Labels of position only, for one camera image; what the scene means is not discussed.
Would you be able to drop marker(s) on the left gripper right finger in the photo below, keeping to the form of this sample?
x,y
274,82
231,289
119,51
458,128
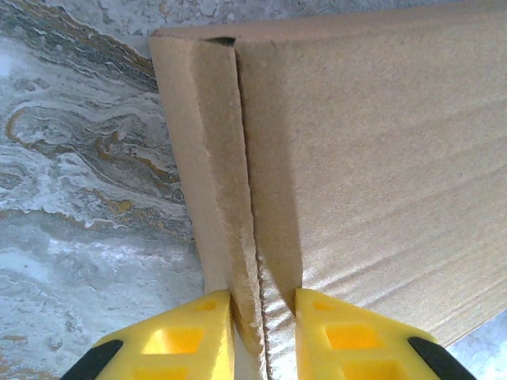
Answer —
x,y
348,348

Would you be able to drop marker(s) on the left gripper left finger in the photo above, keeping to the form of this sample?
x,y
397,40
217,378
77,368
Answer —
x,y
190,348

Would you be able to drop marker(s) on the brown cardboard box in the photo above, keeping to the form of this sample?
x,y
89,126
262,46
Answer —
x,y
356,158

